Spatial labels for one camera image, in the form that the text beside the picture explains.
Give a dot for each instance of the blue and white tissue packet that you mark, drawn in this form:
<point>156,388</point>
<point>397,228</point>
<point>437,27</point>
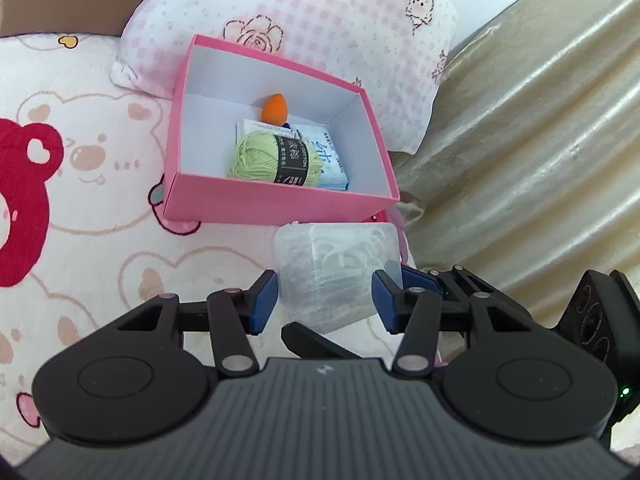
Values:
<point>332,167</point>

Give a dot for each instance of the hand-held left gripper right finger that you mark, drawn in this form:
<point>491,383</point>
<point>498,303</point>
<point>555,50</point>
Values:
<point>387,302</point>

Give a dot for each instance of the clear plastic container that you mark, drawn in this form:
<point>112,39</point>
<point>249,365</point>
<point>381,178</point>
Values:
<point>325,310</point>

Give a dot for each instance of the orange makeup sponge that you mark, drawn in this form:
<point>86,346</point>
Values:
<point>274,109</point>

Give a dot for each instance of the green yarn ball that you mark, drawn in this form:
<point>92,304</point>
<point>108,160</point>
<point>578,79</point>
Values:
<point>255,157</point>

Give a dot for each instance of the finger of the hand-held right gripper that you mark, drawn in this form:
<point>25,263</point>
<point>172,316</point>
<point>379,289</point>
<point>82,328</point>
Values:
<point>422,279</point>
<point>315,342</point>

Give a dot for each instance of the pink checked pillow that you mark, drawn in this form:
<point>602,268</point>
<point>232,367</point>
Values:
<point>325,10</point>

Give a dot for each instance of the beige shiny cloth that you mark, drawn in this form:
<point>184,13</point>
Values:
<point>525,135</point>

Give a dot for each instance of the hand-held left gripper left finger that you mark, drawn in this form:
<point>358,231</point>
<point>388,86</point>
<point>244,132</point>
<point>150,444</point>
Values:
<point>265,302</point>

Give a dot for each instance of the pink cardboard box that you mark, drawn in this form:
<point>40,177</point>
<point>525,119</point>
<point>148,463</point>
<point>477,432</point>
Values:
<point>225,200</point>

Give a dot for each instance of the pile of white plastic picks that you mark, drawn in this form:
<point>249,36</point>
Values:
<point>345,255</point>

